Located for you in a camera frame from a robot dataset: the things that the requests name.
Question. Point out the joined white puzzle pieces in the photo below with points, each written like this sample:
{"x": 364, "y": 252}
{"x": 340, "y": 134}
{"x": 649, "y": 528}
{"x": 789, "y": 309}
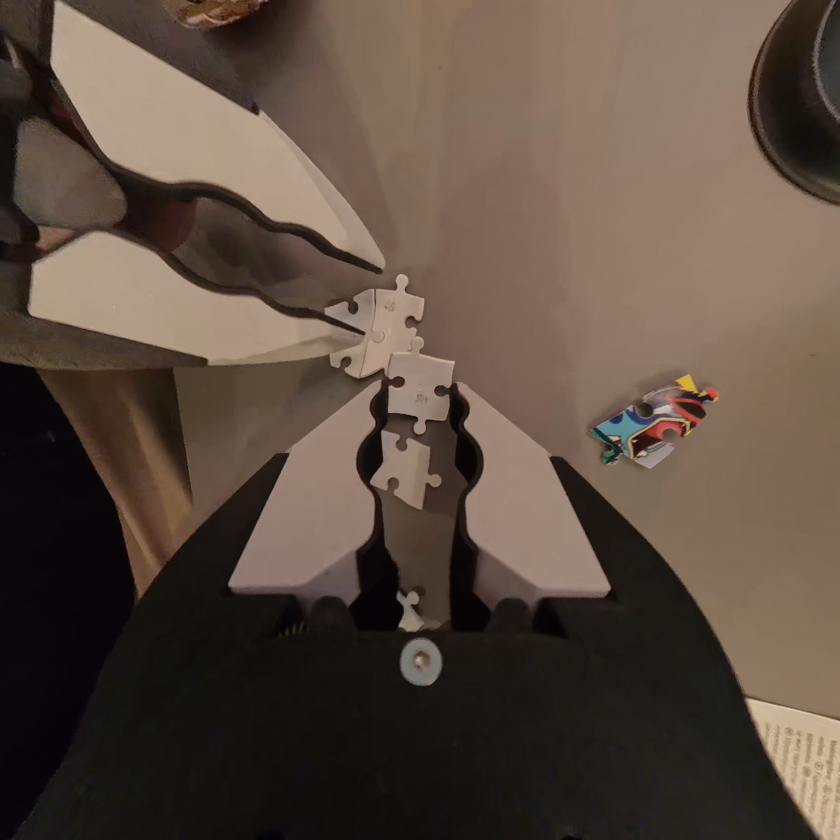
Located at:
{"x": 384, "y": 328}

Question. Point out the white puzzle piece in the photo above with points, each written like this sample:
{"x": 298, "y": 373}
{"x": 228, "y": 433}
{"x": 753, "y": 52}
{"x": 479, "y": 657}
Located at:
{"x": 420, "y": 394}
{"x": 403, "y": 469}
{"x": 410, "y": 607}

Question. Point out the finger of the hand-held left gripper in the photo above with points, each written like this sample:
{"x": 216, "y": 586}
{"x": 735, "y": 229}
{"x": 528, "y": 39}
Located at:
{"x": 144, "y": 302}
{"x": 184, "y": 118}

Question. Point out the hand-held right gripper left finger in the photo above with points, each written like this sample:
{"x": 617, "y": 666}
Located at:
{"x": 308, "y": 518}

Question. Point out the person's left hand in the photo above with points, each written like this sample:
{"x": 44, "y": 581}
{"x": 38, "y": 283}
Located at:
{"x": 164, "y": 226}

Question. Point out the partly built puzzle ball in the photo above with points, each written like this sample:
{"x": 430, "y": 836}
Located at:
{"x": 216, "y": 12}

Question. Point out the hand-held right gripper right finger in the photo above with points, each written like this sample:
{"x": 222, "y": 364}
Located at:
{"x": 531, "y": 518}

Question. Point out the black round ball stand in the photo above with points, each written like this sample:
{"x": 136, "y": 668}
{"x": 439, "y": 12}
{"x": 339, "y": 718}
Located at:
{"x": 800, "y": 98}

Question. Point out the white instruction leaflet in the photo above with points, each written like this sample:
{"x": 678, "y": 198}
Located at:
{"x": 807, "y": 774}

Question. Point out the colourful puzzle piece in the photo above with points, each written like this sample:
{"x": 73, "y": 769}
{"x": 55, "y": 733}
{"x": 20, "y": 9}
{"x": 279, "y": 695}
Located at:
{"x": 656, "y": 420}

